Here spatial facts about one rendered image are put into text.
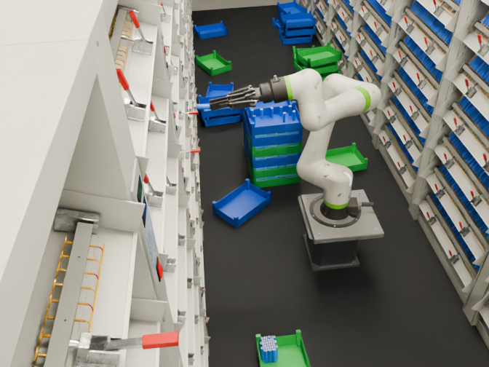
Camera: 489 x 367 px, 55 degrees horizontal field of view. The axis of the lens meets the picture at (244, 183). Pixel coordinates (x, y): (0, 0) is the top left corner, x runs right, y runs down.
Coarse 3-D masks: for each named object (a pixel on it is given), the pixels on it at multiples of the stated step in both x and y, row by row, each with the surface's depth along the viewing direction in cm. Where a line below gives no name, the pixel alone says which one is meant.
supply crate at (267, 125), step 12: (264, 108) 286; (276, 108) 287; (288, 108) 288; (252, 120) 284; (264, 120) 284; (276, 120) 284; (288, 120) 283; (300, 120) 271; (252, 132) 271; (264, 132) 273; (276, 132) 274
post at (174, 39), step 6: (174, 12) 190; (174, 18) 186; (174, 24) 186; (174, 30) 187; (174, 36) 189; (174, 42) 191; (180, 72) 199; (180, 78) 201; (180, 84) 203; (186, 114) 212; (186, 120) 214; (186, 126) 216; (192, 156) 229
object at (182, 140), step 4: (180, 88) 204; (180, 92) 205; (184, 92) 205; (180, 96) 206; (184, 96) 206; (180, 100) 205; (184, 100) 206; (180, 104) 203; (184, 104) 204; (180, 108) 200; (184, 108) 201; (184, 116) 197; (180, 120) 193; (184, 120) 194; (180, 124) 191; (184, 124) 192; (184, 128) 189; (180, 132) 187; (184, 132) 187; (180, 136) 184; (184, 136) 185; (180, 140) 182; (184, 140) 183; (184, 144) 181; (184, 148) 179; (184, 156) 175; (184, 160) 173; (184, 164) 171; (184, 168) 169; (184, 172) 168; (184, 176) 158
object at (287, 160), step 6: (294, 156) 287; (300, 156) 288; (252, 162) 288; (258, 162) 286; (264, 162) 287; (270, 162) 287; (276, 162) 288; (282, 162) 289; (288, 162) 289; (294, 162) 290
